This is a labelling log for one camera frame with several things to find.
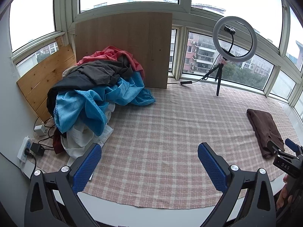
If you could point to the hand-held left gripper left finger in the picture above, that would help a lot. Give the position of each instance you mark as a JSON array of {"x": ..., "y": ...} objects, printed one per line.
[{"x": 86, "y": 167}]

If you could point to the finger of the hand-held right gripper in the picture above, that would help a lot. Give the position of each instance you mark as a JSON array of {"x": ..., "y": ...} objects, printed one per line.
[
  {"x": 274, "y": 149},
  {"x": 291, "y": 144}
]

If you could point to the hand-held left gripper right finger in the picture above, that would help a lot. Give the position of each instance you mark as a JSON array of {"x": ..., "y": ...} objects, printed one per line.
[{"x": 210, "y": 167}]

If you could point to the pink t-shirt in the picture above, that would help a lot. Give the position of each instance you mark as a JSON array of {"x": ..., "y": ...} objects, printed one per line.
[{"x": 104, "y": 54}]

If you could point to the person's right hand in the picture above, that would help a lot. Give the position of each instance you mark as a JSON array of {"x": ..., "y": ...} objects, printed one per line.
[{"x": 283, "y": 198}]

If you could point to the brown folded garment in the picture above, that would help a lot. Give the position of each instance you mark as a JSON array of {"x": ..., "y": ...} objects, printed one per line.
[{"x": 265, "y": 127}]

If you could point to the white garment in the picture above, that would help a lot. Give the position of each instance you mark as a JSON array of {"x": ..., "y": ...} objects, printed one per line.
[{"x": 78, "y": 144}]

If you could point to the dark red garment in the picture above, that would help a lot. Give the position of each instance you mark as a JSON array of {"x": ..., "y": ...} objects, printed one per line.
[{"x": 57, "y": 143}]

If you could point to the black power adapter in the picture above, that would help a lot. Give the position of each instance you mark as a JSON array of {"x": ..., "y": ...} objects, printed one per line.
[{"x": 37, "y": 149}]

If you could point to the pink plaid cloth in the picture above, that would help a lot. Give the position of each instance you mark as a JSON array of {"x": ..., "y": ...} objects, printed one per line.
[{"x": 165, "y": 134}]

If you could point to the white charger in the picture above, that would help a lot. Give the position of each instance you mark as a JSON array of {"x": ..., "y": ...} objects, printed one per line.
[{"x": 39, "y": 130}]

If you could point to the blue garment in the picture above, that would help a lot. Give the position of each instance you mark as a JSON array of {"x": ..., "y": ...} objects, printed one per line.
[{"x": 94, "y": 104}]

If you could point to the white power strip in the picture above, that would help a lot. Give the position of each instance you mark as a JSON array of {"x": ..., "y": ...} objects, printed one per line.
[{"x": 22, "y": 156}]

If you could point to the black garment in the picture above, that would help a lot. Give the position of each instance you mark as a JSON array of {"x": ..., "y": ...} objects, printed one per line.
[{"x": 61, "y": 85}]

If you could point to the dark grey garment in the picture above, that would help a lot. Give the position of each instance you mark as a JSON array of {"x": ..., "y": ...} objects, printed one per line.
[{"x": 99, "y": 72}]

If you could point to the pine plank panel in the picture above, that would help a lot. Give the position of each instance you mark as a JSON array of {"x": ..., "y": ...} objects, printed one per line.
[{"x": 42, "y": 80}]

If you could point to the black phone holder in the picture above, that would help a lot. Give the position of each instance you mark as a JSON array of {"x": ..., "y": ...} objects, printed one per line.
[{"x": 229, "y": 29}]

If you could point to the light wooden board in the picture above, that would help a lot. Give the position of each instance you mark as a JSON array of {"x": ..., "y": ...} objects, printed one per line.
[{"x": 142, "y": 40}]

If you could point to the white window frame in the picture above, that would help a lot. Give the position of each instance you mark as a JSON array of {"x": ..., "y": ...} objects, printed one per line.
[{"x": 185, "y": 16}]

